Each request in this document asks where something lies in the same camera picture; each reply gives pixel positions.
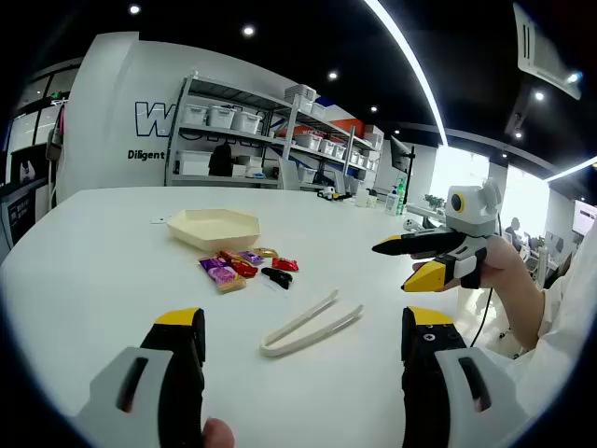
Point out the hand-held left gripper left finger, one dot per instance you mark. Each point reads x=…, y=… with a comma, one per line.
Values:
x=140, y=392

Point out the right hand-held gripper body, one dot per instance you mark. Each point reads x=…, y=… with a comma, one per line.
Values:
x=476, y=210

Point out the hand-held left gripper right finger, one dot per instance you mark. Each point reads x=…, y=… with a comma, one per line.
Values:
x=448, y=401

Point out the red candy packet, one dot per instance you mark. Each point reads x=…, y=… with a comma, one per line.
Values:
x=285, y=264
x=245, y=270

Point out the cream food tongs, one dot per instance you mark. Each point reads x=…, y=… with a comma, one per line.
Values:
x=303, y=329

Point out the tan biscuit packet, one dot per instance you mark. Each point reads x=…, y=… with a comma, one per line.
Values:
x=231, y=285

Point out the large purple snack packet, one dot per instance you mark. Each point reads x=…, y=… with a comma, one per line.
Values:
x=217, y=270

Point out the gold candy packet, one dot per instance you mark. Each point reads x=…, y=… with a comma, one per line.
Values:
x=267, y=252

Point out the small purple candy packet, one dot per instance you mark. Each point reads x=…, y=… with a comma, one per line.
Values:
x=252, y=257

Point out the cream hexagonal container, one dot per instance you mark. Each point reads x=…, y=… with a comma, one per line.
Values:
x=214, y=228

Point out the person's right hand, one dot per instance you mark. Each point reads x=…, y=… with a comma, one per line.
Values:
x=506, y=266

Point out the person's left hand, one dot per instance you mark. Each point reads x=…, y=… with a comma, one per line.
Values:
x=219, y=434

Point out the white game controller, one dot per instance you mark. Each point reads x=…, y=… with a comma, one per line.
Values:
x=411, y=225

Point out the potted green plants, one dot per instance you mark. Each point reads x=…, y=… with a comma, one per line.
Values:
x=434, y=200

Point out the white pump bottle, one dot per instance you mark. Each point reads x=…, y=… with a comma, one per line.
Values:
x=391, y=203

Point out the green bottle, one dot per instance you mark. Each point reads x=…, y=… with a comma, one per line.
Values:
x=400, y=196

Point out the white jar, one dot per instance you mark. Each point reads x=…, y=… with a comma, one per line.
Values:
x=362, y=198

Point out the black monitor on stand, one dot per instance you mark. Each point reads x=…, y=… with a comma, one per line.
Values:
x=398, y=154

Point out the spare white yellow gripper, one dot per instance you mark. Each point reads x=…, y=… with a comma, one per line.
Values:
x=332, y=193

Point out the short ceiling strip light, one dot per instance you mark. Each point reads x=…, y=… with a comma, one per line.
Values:
x=571, y=169

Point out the person in white coat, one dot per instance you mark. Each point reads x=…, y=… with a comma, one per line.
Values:
x=559, y=336

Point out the grey metal shelf rack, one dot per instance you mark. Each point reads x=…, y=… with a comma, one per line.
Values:
x=347, y=135
x=224, y=133

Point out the group of small white bins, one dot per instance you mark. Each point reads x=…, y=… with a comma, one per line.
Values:
x=326, y=147

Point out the long ceiling strip light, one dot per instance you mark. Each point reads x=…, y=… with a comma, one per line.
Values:
x=410, y=60

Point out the ceiling air conditioner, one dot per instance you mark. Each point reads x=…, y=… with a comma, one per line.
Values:
x=543, y=51

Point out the black cabinet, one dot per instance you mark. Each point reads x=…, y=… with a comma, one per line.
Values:
x=25, y=214

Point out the white storage bin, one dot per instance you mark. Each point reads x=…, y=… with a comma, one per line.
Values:
x=196, y=116
x=246, y=122
x=221, y=116

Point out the black backpack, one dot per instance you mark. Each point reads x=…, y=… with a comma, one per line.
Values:
x=220, y=161

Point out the white cardboard box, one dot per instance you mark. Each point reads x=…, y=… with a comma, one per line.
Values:
x=193, y=163

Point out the dark display screen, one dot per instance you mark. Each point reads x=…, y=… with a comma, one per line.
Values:
x=28, y=165

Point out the round ceiling spotlights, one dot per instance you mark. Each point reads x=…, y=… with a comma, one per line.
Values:
x=248, y=31

